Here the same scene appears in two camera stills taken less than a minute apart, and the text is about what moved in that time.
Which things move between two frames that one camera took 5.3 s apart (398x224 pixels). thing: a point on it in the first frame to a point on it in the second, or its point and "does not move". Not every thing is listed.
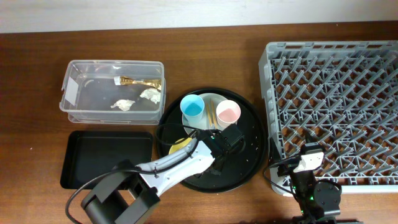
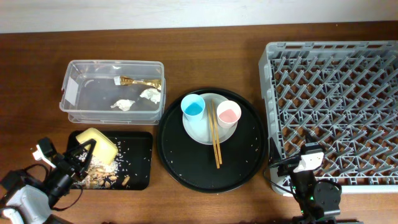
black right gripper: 288,166 does not move
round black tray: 242,167 does not move
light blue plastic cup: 192,106 does not move
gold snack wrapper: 123,80 does not move
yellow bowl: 180,144 to 104,149
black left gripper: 218,170 to 63,163
